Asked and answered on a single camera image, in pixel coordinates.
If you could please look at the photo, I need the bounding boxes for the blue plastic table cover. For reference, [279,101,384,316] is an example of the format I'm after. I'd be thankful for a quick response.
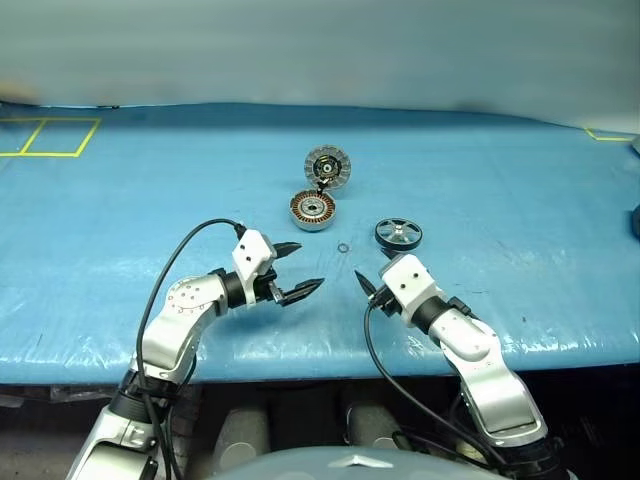
[0,102,640,386]

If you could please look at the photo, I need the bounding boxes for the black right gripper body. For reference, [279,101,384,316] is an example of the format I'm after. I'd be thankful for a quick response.
[367,285,402,319]

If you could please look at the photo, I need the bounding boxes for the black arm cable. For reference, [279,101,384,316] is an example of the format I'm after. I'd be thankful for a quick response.
[135,218,247,480]
[363,294,521,480]

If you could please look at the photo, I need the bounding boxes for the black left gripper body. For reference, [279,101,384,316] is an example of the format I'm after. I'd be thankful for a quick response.
[254,241,290,307]

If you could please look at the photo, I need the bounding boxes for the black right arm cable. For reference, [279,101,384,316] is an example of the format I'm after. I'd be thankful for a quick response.
[363,294,521,480]

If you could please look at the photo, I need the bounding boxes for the grey robot torso with emblem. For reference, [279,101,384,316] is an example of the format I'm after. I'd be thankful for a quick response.
[209,444,496,480]

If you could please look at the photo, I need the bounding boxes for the grey rounded shape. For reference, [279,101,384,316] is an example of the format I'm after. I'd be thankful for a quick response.
[219,407,271,469]
[347,402,401,451]

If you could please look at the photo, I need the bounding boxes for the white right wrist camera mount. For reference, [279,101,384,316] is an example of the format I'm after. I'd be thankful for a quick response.
[378,253,446,329]

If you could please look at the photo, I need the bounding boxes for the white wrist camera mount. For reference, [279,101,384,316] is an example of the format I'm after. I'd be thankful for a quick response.
[231,229,278,306]
[378,253,446,329]

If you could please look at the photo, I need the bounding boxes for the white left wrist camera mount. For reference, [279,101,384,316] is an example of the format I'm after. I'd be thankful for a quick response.
[231,229,278,306]

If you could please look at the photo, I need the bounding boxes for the silver motor housing copper windings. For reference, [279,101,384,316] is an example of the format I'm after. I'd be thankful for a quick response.
[288,190,337,233]

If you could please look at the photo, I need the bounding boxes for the finned silver motor end cap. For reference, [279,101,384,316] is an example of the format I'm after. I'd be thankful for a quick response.
[304,144,354,190]

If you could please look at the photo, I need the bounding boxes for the black spoked motor rotor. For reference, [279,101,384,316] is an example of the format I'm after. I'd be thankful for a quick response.
[373,217,424,251]

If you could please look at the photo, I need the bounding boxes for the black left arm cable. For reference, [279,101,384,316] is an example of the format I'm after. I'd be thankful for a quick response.
[135,218,247,480]

